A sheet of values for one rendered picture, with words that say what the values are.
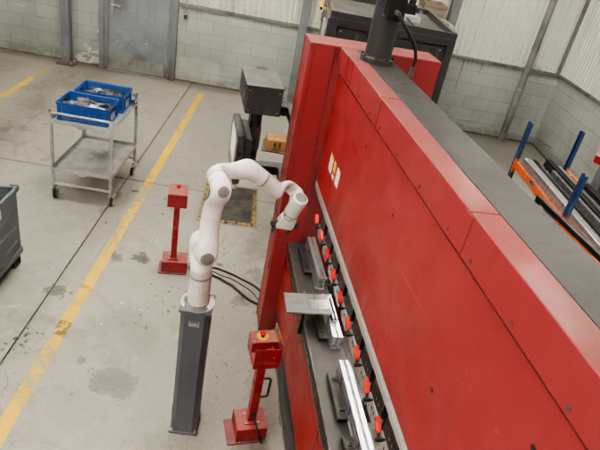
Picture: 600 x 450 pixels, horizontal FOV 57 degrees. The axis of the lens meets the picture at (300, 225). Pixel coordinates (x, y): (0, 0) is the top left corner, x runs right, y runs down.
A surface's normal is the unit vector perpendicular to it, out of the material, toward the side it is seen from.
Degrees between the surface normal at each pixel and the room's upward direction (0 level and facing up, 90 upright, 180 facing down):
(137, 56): 90
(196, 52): 90
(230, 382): 0
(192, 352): 90
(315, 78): 90
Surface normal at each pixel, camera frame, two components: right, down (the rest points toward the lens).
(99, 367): 0.18, -0.85
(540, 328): -0.98, -0.08
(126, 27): -0.02, 0.50
